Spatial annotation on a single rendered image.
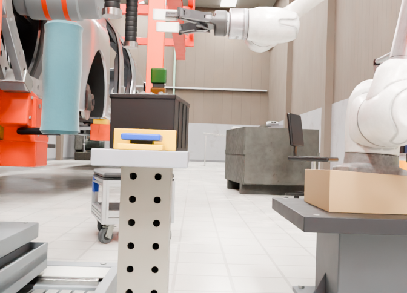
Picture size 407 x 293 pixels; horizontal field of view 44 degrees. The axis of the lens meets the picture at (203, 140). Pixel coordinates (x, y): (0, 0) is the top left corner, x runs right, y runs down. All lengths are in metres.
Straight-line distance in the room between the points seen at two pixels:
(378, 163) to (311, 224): 0.32
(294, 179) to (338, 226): 4.18
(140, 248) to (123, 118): 0.27
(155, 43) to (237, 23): 3.53
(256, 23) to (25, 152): 0.72
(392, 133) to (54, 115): 0.80
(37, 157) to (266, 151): 4.21
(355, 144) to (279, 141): 3.91
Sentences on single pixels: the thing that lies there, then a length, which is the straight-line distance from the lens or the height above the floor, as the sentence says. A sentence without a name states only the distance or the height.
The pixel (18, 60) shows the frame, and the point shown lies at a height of 0.64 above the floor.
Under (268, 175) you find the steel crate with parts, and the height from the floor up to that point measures 0.21.
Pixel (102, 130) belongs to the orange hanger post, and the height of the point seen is 0.62.
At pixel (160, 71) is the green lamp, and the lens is 1.28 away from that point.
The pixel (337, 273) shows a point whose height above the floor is 0.13.
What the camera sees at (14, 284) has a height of 0.11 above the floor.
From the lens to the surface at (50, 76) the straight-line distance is 1.19.
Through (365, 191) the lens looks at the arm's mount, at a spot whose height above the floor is 0.36.
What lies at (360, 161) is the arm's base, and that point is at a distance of 1.49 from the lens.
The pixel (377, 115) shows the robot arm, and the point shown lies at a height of 0.55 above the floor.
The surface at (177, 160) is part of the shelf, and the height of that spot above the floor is 0.43.
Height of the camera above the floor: 0.45
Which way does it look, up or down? 1 degrees up
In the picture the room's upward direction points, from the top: 2 degrees clockwise
